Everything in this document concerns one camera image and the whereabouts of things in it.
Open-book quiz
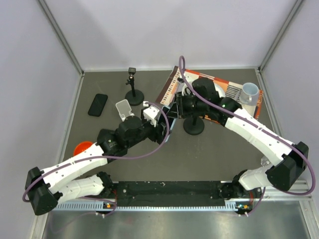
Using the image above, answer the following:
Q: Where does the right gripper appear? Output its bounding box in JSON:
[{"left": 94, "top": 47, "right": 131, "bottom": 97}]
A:
[{"left": 166, "top": 91, "right": 208, "bottom": 120}]

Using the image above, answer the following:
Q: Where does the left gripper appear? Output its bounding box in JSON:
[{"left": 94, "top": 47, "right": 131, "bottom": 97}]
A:
[{"left": 126, "top": 109, "right": 171, "bottom": 148}]

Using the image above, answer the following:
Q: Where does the blue case phone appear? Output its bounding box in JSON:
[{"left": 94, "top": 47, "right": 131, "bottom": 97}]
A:
[{"left": 162, "top": 106, "right": 177, "bottom": 143}]

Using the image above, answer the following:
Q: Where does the black round phone stand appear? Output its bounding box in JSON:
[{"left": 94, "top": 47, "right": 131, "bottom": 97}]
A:
[{"left": 183, "top": 117, "right": 205, "bottom": 135}]

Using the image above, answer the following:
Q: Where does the white folding phone stand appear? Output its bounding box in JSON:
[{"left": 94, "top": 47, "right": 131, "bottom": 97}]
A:
[{"left": 115, "top": 99, "right": 135, "bottom": 122}]

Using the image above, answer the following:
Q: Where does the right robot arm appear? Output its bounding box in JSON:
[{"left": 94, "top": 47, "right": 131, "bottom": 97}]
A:
[{"left": 172, "top": 77, "right": 309, "bottom": 197}]

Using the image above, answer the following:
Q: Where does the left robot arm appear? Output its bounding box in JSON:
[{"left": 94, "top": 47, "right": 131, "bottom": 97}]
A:
[{"left": 22, "top": 115, "right": 174, "bottom": 216}]

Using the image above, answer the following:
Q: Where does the black phone far left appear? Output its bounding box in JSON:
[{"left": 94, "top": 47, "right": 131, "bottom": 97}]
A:
[{"left": 88, "top": 94, "right": 108, "bottom": 117}]

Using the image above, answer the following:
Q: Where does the patterned orange placemat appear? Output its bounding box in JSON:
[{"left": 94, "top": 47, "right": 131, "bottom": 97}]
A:
[{"left": 156, "top": 66, "right": 263, "bottom": 119}]

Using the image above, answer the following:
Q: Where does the white plate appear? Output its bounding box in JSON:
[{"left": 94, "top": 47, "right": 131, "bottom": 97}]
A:
[{"left": 214, "top": 83, "right": 226, "bottom": 97}]

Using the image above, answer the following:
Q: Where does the orange bowl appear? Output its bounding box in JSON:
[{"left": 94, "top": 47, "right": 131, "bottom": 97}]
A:
[{"left": 73, "top": 141, "right": 93, "bottom": 156}]

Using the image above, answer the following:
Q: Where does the light blue mug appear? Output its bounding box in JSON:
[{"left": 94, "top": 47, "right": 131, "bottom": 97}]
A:
[{"left": 239, "top": 83, "right": 259, "bottom": 106}]

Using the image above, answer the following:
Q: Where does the clear plastic cup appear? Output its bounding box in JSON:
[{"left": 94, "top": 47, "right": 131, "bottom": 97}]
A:
[{"left": 261, "top": 156, "right": 270, "bottom": 167}]

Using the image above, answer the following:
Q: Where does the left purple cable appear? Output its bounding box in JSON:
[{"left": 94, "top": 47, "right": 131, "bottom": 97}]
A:
[{"left": 22, "top": 101, "right": 170, "bottom": 217}]

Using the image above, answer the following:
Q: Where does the purple cable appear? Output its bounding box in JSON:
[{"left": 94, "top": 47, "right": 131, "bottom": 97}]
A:
[
  {"left": 178, "top": 56, "right": 315, "bottom": 217},
  {"left": 22, "top": 101, "right": 170, "bottom": 217}
]

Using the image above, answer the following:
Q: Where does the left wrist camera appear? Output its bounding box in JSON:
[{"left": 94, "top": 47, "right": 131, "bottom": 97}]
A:
[{"left": 143, "top": 101, "right": 160, "bottom": 127}]

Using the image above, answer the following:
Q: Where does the black camera stand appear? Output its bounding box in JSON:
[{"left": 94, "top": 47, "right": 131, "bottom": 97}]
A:
[{"left": 125, "top": 67, "right": 144, "bottom": 106}]

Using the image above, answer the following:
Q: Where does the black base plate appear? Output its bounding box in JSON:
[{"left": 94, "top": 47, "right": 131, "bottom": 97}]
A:
[{"left": 107, "top": 181, "right": 238, "bottom": 207}]

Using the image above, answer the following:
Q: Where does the slotted cable duct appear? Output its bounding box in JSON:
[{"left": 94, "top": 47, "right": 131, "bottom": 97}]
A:
[{"left": 53, "top": 200, "right": 252, "bottom": 212}]

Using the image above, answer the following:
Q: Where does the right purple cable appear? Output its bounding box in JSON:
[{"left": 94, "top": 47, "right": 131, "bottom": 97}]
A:
[{"left": 178, "top": 56, "right": 315, "bottom": 217}]

